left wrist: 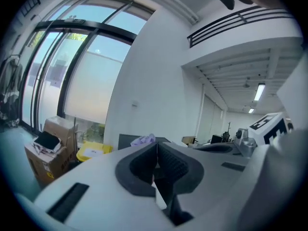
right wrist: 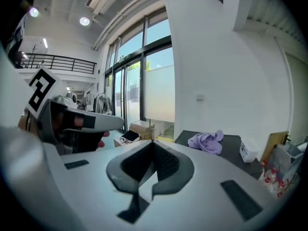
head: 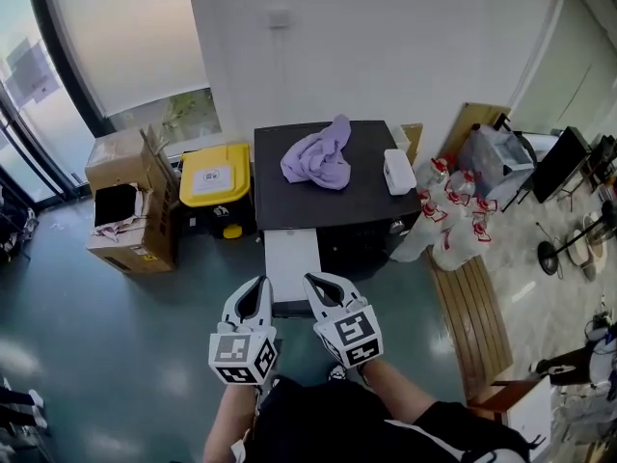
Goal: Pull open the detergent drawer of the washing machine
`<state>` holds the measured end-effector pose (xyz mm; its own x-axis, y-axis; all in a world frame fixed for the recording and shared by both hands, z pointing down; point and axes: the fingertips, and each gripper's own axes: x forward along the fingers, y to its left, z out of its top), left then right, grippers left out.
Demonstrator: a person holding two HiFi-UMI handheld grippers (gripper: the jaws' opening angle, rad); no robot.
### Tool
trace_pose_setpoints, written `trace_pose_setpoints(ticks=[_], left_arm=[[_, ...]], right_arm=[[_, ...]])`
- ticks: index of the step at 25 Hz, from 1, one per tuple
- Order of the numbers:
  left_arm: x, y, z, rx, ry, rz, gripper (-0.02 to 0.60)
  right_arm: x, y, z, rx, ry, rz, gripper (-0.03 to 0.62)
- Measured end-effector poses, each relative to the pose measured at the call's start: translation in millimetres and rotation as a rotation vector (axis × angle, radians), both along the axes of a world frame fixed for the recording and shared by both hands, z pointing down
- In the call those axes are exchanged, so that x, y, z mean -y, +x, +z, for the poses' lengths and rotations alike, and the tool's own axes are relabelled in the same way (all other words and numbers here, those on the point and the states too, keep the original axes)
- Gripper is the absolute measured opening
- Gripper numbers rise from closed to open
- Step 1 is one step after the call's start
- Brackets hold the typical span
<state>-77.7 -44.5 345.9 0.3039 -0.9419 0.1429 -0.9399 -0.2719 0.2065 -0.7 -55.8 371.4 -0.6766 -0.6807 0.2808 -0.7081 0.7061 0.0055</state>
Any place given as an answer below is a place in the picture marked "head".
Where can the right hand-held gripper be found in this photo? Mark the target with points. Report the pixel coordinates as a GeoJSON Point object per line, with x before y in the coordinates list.
{"type": "Point", "coordinates": [354, 338]}

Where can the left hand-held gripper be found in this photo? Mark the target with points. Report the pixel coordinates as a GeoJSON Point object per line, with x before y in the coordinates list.
{"type": "Point", "coordinates": [238, 355]}

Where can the white pull-out drawer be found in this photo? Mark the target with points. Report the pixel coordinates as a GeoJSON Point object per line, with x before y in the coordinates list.
{"type": "Point", "coordinates": [289, 258]}

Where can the person's left forearm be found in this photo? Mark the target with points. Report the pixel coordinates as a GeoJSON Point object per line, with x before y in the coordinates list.
{"type": "Point", "coordinates": [229, 427]}

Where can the person's right forearm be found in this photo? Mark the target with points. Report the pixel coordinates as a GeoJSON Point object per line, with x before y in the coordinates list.
{"type": "Point", "coordinates": [397, 393]}

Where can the person's black white shoe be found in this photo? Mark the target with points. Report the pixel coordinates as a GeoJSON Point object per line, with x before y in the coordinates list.
{"type": "Point", "coordinates": [338, 373]}

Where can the person's black clothing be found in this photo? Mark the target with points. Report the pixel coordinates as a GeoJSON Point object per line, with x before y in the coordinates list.
{"type": "Point", "coordinates": [328, 427]}

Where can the cluster of clear water jugs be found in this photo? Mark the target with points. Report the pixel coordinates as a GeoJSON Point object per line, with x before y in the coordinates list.
{"type": "Point", "coordinates": [450, 249]}

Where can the brown cardboard box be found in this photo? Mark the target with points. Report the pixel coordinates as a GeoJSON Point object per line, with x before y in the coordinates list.
{"type": "Point", "coordinates": [154, 220]}

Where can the black bin with yellow lid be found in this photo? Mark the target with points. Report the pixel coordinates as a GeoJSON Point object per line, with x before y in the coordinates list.
{"type": "Point", "coordinates": [214, 176]}

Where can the purple crumpled cloth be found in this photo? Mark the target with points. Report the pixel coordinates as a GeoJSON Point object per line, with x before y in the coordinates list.
{"type": "Point", "coordinates": [318, 162]}

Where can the wooden slatted step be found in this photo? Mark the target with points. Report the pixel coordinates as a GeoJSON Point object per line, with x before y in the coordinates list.
{"type": "Point", "coordinates": [474, 326]}

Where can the white plastic lidded box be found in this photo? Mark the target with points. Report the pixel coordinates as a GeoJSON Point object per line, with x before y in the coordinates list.
{"type": "Point", "coordinates": [399, 171]}

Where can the small brown board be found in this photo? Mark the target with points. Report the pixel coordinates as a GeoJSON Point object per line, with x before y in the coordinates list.
{"type": "Point", "coordinates": [413, 140]}

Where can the clear plastic storage bin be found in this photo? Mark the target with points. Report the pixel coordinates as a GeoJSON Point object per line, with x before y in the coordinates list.
{"type": "Point", "coordinates": [496, 157]}

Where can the black standing fan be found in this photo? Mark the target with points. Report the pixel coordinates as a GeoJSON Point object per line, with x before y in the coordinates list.
{"type": "Point", "coordinates": [548, 257]}

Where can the white table with wooden legs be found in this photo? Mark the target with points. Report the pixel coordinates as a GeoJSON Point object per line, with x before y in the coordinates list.
{"type": "Point", "coordinates": [530, 413]}

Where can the large wooden board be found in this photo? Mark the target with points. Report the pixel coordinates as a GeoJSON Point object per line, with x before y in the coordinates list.
{"type": "Point", "coordinates": [474, 123]}

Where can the black handheld device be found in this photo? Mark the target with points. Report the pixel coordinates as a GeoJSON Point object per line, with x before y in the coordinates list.
{"type": "Point", "coordinates": [536, 442]}

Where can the white round cushion seat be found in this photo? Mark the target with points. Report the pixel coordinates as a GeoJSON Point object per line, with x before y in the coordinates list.
{"type": "Point", "coordinates": [585, 253]}

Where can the black cabinet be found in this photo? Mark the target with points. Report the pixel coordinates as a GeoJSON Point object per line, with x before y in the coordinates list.
{"type": "Point", "coordinates": [561, 167]}

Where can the white wall plate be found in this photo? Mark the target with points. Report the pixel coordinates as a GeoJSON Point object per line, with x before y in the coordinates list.
{"type": "Point", "coordinates": [279, 18]}

